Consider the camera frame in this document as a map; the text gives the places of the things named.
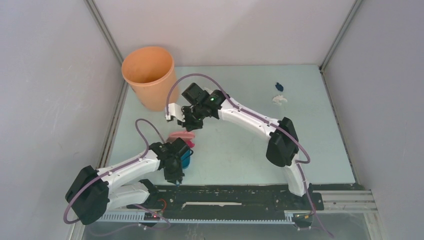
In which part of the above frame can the aluminium frame rail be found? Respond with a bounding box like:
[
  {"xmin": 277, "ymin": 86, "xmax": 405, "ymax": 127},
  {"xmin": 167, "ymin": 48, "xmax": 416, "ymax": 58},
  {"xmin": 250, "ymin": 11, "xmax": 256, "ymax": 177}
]
[{"xmin": 98, "ymin": 185, "xmax": 377, "ymax": 228}]

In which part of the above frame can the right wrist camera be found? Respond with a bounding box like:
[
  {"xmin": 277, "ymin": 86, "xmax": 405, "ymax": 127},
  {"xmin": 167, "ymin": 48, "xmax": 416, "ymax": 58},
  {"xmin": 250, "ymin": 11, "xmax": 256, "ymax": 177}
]
[{"xmin": 165, "ymin": 103, "xmax": 185, "ymax": 122}]

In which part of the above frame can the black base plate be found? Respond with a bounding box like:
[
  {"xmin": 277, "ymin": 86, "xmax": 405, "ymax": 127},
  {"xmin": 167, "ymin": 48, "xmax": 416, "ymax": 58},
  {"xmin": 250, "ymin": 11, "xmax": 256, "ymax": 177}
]
[{"xmin": 92, "ymin": 180, "xmax": 365, "ymax": 222}]

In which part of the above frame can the blue plastic dustpan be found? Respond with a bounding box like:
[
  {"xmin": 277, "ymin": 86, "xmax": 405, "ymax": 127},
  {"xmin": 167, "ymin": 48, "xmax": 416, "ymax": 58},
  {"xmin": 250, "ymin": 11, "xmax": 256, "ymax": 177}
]
[{"xmin": 169, "ymin": 149, "xmax": 194, "ymax": 186}]

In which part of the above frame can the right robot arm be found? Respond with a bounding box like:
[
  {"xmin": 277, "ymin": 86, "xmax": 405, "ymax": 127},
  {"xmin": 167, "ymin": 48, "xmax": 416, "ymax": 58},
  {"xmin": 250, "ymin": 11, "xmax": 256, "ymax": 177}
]
[{"xmin": 165, "ymin": 83, "xmax": 311, "ymax": 209}]

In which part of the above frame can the orange plastic bucket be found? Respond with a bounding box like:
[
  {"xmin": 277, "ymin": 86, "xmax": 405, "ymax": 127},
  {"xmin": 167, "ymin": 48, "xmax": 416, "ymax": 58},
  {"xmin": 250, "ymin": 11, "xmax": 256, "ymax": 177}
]
[{"xmin": 121, "ymin": 46, "xmax": 179, "ymax": 112}]

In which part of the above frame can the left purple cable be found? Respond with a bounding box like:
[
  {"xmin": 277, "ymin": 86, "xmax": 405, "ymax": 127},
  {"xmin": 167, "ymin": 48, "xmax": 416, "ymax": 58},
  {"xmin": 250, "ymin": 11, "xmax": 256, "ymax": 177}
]
[{"xmin": 62, "ymin": 118, "xmax": 172, "ymax": 231}]

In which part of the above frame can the dark blue paper scrap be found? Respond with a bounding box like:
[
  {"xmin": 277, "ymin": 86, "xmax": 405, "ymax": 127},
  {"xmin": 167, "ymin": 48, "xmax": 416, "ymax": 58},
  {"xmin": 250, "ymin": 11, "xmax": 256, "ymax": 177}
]
[{"xmin": 274, "ymin": 82, "xmax": 284, "ymax": 92}]

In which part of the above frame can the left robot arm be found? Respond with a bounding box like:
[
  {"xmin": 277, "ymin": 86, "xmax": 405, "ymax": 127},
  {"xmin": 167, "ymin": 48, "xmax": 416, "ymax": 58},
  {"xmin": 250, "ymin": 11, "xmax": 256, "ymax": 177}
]
[{"xmin": 65, "ymin": 137, "xmax": 191, "ymax": 225}]

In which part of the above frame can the purple cable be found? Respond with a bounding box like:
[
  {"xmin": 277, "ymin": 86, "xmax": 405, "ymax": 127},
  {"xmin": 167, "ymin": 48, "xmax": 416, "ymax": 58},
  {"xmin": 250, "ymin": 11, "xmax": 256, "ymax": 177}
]
[
  {"xmin": 164, "ymin": 73, "xmax": 335, "ymax": 240},
  {"xmin": 62, "ymin": 118, "xmax": 172, "ymax": 231}
]

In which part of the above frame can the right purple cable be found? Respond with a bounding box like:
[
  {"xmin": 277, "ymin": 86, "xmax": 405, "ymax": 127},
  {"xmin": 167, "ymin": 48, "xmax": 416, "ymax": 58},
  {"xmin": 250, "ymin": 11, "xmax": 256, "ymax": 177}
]
[{"xmin": 164, "ymin": 73, "xmax": 335, "ymax": 240}]

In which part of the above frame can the magenta paper scrap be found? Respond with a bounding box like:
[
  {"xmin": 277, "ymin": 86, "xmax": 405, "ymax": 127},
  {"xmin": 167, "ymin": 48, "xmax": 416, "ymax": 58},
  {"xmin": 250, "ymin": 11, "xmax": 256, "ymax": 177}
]
[{"xmin": 186, "ymin": 140, "xmax": 195, "ymax": 149}]

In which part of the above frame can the pink hand brush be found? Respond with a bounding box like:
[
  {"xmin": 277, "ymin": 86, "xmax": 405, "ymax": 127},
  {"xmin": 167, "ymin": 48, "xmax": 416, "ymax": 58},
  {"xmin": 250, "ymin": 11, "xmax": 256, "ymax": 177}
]
[{"xmin": 166, "ymin": 131, "xmax": 196, "ymax": 143}]

